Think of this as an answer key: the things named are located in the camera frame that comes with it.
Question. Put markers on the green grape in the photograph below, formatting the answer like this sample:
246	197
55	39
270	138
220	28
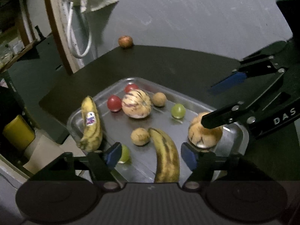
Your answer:
125	154
178	110

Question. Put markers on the heavily striped pepino melon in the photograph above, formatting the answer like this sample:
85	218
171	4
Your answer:
136	103

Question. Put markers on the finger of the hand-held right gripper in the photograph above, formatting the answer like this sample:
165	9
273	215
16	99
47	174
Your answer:
218	118
228	80

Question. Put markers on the banana with sticker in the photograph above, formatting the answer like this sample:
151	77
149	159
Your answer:
90	131

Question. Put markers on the red tomato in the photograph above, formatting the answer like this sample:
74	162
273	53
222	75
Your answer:
131	88
114	103

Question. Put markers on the wooden board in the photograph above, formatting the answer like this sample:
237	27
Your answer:
16	56

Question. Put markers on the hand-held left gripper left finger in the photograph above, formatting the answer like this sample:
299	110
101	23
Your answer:
112	154

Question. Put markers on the red apple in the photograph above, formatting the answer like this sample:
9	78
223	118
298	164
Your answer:
125	41

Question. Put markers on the grey cabinet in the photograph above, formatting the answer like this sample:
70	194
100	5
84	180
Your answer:
30	75

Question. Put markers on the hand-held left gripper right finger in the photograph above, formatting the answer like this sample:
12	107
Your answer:
188	155

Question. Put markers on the wooden door frame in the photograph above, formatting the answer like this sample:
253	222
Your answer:
58	28

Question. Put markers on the yellow container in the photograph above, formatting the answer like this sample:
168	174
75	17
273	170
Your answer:
18	131

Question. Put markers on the pale orange pepino melon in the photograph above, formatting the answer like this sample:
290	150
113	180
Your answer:
204	138

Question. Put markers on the cluttered shelf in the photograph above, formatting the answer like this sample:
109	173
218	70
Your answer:
9	28

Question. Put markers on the metal tray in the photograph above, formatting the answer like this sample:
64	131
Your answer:
164	121

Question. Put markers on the tan longan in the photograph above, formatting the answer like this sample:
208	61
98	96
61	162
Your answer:
159	99
140	136

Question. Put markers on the spotted banana without sticker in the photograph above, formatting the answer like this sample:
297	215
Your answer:
167	157

